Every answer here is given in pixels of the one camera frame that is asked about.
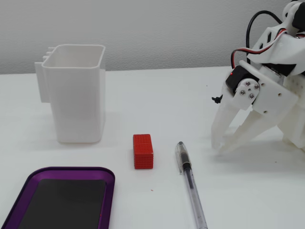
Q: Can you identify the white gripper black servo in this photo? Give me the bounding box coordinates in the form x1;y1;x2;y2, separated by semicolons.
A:
211;60;299;156

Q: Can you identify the red studded cube block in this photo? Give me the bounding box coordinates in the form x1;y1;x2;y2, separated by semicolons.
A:
132;134;153;170

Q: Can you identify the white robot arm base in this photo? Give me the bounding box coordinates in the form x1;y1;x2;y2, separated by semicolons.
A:
281;73;305;154

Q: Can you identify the purple metal tin box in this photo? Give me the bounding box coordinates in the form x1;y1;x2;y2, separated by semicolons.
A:
0;167;116;229

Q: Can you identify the clear black ballpoint pen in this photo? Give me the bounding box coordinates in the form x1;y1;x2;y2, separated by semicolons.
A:
175;141;208;229

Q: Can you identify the white plastic cup container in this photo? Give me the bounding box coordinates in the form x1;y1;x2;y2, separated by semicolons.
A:
34;44;106;144

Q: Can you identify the red white black servo wire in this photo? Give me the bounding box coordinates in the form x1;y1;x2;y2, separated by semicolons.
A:
230;28;289;72

